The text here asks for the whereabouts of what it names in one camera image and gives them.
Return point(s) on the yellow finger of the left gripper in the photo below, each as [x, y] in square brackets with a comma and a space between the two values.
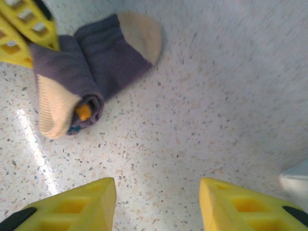
[12, 48]
[31, 21]

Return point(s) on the purple sock with beige toe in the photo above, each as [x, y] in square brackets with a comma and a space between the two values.
[101, 55]

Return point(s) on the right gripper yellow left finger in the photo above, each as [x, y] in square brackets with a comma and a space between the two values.
[84, 211]

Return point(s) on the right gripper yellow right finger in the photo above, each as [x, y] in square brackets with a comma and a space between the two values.
[240, 211]

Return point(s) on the white divided organizer box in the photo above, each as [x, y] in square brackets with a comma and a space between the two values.
[296, 183]

